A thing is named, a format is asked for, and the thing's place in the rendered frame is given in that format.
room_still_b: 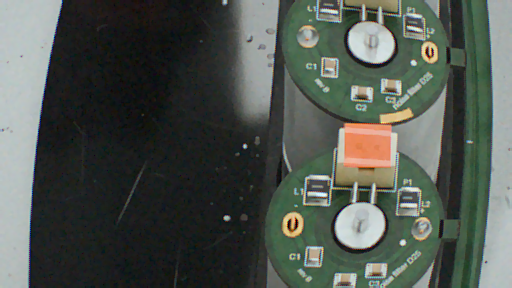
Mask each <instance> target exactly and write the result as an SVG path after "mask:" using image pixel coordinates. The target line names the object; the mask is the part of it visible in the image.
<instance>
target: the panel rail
mask: <svg viewBox="0 0 512 288"><path fill-rule="evenodd" d="M461 1H462V2H461V8H462V17H463V20H462V23H463V34H464V37H463V42H464V49H456V48H454V47H449V48H450V50H449V51H450V56H451V58H450V59H451V61H450V62H448V61H449V58H447V59H448V60H446V61H447V63H450V68H454V69H456V70H464V71H465V133H464V161H463V173H462V191H461V205H460V211H459V219H455V220H448V219H444V222H443V224H444V227H443V236H441V237H442V239H441V242H443V241H444V242H453V241H454V242H456V249H455V256H454V266H453V269H452V278H451V285H450V288H478V287H479V283H480V275H481V266H482V263H483V253H484V244H485V239H486V226H487V222H488V207H489V200H490V177H491V164H492V131H493V109H492V108H493V92H492V85H493V79H492V55H491V43H490V42H491V36H490V26H489V21H490V20H489V11H488V3H487V0H461ZM449 48H448V49H449ZM449 51H447V49H446V53H447V52H448V53H449Z"/></svg>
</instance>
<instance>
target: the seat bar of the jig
mask: <svg viewBox="0 0 512 288"><path fill-rule="evenodd" d="M293 3H295V0H279V2H278V22H277V32H276V42H275V53H274V63H273V74H272V85H271V96H270V107H269V118H268V130H267V141H266V152H265V164H264V175H263V186H262V196H261V207H260V218H259V229H258V239H257V250H256V260H255V270H254V280H253V288H267V282H268V252H267V249H266V243H265V221H266V215H267V210H268V207H269V204H270V201H271V199H272V196H273V194H274V192H275V191H276V189H277V187H279V186H280V184H281V183H282V160H283V132H284V111H285V87H284V59H283V54H282V32H283V26H284V23H285V17H286V15H287V13H288V11H289V9H290V8H291V7H292V5H293ZM449 4H450V0H439V15H438V16H439V20H440V21H441V22H442V25H443V27H444V30H445V32H446V35H447V38H448V41H449V44H450V47H452V40H451V37H452V32H451V22H450V21H451V14H450V5H449ZM452 73H453V68H450V71H449V77H448V80H447V84H446V97H445V110H444V115H443V128H442V135H441V151H440V160H439V166H438V173H437V180H436V187H437V191H438V192H439V196H440V198H441V201H442V202H441V203H442V206H443V214H444V219H447V207H448V200H449V181H450V166H451V142H452V126H453V109H452V108H453V75H452ZM443 243H444V241H443V242H440V246H439V250H438V252H437V254H436V257H435V259H434V263H433V268H432V273H431V275H430V279H429V284H428V288H437V287H438V280H439V271H440V268H441V257H442V254H443Z"/></svg>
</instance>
